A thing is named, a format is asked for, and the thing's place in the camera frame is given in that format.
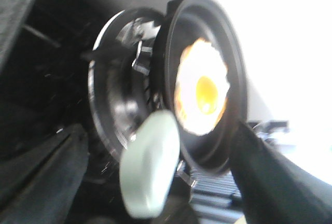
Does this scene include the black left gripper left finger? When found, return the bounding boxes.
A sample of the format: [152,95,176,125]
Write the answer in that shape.
[1,124,88,223]

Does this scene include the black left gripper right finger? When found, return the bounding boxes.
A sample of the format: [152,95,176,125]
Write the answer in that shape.
[229,121,331,223]

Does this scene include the white plate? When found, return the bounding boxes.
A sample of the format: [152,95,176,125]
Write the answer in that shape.
[119,110,180,219]

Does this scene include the fried egg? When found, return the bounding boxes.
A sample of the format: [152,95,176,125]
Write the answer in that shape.
[174,38,230,136]

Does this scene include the black frying pan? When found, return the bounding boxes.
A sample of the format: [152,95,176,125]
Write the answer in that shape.
[149,0,247,174]

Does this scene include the black left pan support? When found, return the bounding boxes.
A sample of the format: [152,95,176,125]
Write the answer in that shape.
[83,0,213,185]

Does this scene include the black left gas burner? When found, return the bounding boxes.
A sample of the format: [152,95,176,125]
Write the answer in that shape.
[106,39,154,146]

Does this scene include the black glass cooktop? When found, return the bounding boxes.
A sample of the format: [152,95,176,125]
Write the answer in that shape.
[0,0,250,224]

